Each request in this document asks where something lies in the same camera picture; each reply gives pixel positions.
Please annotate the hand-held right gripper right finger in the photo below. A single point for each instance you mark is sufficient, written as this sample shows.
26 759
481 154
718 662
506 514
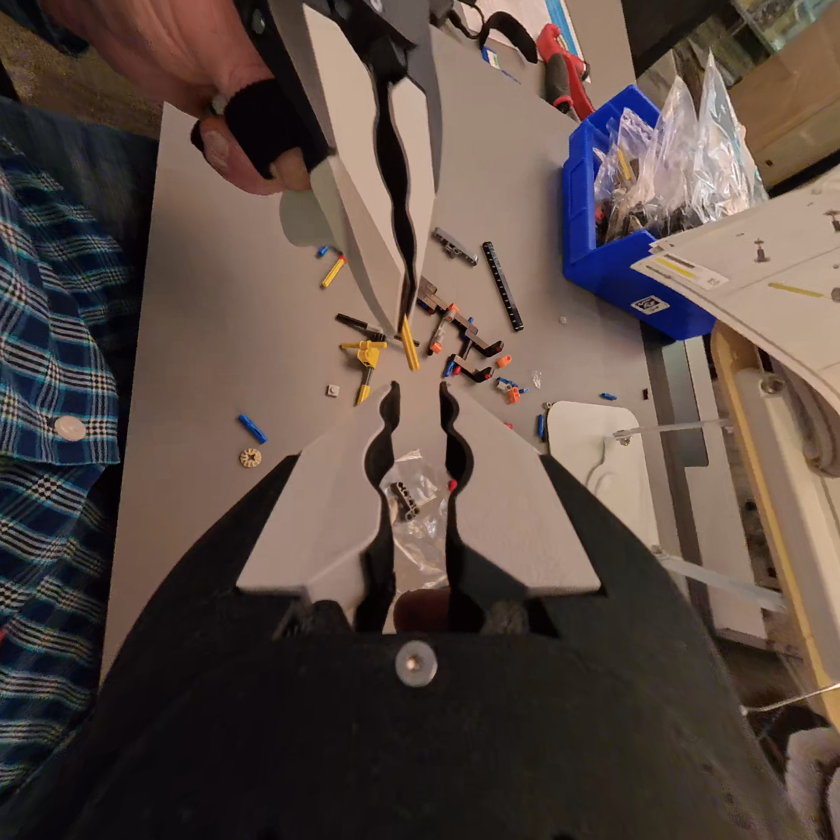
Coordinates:
525 525

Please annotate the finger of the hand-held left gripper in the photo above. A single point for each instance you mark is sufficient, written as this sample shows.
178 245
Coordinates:
354 164
420 164

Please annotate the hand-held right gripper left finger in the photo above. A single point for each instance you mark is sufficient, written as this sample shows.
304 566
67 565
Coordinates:
315 525

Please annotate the tan lego gear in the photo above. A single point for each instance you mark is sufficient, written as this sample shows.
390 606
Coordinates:
250 457

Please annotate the yellow lego axle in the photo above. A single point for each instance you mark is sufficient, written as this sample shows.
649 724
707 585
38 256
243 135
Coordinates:
411 348

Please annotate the dark grey lego beam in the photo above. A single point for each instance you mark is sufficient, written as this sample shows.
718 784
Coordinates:
454 247

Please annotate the scattered blue lego pins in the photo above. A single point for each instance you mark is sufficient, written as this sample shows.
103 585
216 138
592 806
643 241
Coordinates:
253 428

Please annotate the black long lego beam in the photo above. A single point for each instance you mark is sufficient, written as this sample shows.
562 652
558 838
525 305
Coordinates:
504 287

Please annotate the grey lego actuator orange ends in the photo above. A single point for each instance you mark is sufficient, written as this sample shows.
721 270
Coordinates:
441 328

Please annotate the yellow black lego joint assembly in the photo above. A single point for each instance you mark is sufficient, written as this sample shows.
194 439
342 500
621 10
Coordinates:
369 354

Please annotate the pile of lego part bags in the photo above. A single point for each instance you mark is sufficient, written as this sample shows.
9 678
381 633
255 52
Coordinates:
689 164

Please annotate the lego instruction booklet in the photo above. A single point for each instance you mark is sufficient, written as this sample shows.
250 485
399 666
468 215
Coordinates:
754 275

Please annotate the person's left hand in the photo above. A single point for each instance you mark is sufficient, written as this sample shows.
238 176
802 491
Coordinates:
164 39

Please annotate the clear plastic bag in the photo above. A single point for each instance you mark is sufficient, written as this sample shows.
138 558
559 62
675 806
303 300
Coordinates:
426 525

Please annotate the white book stand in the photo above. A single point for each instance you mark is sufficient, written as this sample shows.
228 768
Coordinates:
590 433

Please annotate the small blue label strip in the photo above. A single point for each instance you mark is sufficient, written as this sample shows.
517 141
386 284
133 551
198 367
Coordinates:
492 59

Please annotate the red plastic tool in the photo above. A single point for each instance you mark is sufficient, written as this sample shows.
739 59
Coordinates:
561 65

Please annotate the printed paper sheet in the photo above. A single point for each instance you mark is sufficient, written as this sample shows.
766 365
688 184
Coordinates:
558 19

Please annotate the blue plastic bin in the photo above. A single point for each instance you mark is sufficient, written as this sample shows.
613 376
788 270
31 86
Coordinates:
617 275

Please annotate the person's torso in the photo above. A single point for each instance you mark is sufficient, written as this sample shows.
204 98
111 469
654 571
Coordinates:
52 328

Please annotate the black lego frame assembly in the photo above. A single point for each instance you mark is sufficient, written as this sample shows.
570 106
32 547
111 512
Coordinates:
482 344

